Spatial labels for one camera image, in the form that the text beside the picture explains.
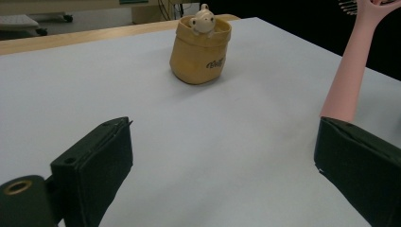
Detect beige wooden furniture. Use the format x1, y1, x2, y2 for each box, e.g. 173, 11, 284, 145
0, 0, 202, 25

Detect yellow bag-shaped holder with bear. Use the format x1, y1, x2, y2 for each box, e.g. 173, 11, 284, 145
169, 3, 233, 85

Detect black cables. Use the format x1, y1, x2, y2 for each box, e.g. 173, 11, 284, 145
156, 0, 185, 21

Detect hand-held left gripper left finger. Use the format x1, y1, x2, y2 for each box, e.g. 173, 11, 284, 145
50, 116, 134, 227

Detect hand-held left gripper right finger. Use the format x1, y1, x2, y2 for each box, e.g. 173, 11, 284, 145
314, 116, 401, 227

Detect white chair base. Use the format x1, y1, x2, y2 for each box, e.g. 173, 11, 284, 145
0, 12, 74, 36

